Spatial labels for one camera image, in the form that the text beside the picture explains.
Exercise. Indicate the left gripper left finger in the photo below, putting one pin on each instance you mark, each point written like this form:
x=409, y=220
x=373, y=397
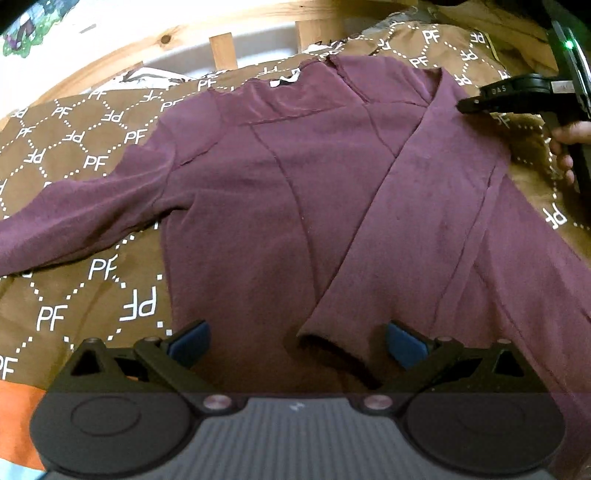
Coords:
x=150, y=364

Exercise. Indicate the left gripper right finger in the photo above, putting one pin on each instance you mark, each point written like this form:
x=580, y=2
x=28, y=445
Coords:
x=444, y=364

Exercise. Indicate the maroon long sleeve shirt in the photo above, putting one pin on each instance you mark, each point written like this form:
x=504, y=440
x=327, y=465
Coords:
x=351, y=207

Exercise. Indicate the person's right hand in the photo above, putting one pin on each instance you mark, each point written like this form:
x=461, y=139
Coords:
x=562, y=138

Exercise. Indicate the brown PF patterned bedspread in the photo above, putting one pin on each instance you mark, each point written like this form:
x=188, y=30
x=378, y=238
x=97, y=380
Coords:
x=83, y=239

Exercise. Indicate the white patterned bedsheet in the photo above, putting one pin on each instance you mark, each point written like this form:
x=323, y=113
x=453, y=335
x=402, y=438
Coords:
x=144, y=78

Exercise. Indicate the wooden bed frame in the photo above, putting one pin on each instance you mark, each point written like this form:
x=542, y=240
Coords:
x=98, y=40

